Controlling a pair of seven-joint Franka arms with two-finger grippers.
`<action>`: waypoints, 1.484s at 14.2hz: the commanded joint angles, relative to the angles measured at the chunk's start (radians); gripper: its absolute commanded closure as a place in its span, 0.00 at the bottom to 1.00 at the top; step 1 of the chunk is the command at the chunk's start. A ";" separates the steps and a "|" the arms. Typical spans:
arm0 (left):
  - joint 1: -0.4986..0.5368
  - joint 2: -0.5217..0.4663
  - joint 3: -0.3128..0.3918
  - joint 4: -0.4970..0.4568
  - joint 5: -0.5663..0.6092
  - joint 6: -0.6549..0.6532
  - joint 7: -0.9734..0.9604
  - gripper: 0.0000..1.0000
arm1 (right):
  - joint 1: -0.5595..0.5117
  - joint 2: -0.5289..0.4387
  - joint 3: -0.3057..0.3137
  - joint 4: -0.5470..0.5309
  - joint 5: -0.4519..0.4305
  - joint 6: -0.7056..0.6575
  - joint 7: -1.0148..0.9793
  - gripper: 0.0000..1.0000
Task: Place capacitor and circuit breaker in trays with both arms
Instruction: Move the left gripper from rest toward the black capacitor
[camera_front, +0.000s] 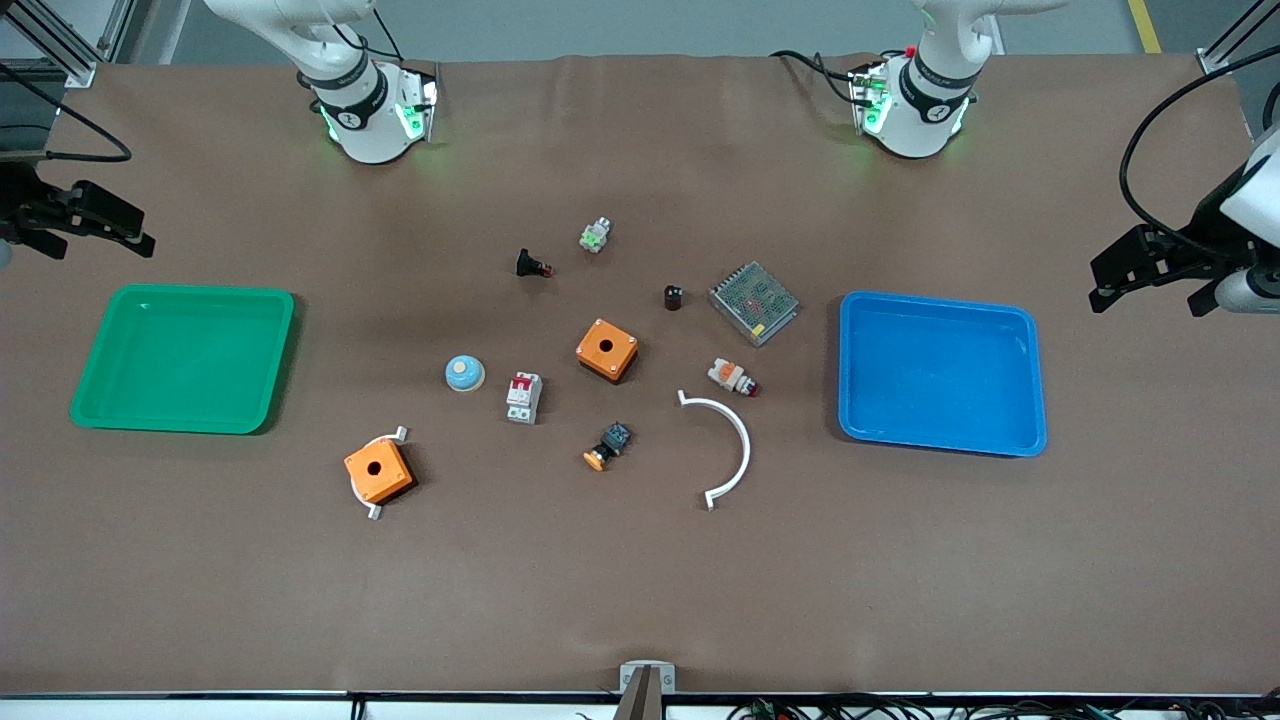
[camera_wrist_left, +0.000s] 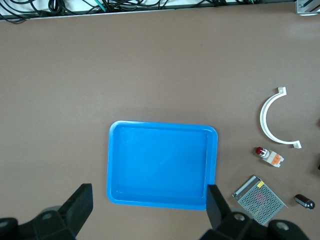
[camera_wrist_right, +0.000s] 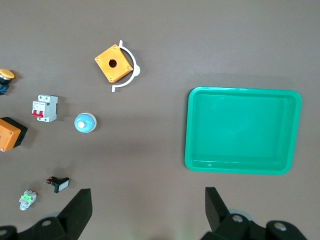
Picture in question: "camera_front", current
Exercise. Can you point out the orange white red switch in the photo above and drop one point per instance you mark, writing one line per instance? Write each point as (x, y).
(733, 377)

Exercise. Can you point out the white semicircular plastic arc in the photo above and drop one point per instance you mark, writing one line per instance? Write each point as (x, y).
(742, 445)

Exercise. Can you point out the green white push switch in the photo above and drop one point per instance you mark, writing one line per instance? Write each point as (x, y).
(596, 235)

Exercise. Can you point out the dark cylindrical capacitor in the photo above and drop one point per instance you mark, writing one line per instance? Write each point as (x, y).
(673, 297)

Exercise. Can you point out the black orange mushroom button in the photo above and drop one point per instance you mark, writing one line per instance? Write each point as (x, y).
(608, 446)

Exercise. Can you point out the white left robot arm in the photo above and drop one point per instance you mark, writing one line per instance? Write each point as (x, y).
(915, 130)

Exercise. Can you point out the metal mesh power supply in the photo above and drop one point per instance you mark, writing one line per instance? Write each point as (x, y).
(754, 302)

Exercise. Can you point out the green plastic tray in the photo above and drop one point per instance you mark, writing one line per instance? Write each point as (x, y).
(185, 360)

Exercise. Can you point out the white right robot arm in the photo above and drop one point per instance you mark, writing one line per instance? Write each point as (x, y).
(370, 130)

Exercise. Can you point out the black red indicator lamp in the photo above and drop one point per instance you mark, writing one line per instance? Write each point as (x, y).
(531, 265)

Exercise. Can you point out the orange box with bracket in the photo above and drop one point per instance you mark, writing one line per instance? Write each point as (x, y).
(375, 512)

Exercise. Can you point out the aluminium frame profile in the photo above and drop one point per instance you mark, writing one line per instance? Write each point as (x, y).
(1235, 35)
(60, 40)

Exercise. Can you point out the orange button box black base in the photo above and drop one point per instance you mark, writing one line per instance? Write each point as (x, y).
(607, 348)
(378, 472)

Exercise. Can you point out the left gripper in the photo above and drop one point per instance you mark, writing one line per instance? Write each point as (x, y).
(1195, 252)

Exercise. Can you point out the blue plastic tray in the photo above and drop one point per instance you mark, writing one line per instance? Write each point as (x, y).
(940, 372)

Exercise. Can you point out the grey mounting bracket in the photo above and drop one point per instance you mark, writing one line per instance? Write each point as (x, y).
(628, 676)

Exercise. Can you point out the blue dome button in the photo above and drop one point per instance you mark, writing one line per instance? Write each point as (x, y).
(465, 373)

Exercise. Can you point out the brown table mat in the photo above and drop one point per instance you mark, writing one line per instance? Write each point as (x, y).
(640, 580)

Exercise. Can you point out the white circuit breaker red switch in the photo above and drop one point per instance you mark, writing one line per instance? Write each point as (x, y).
(524, 398)

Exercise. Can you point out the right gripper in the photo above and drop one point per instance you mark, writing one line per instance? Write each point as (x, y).
(22, 208)

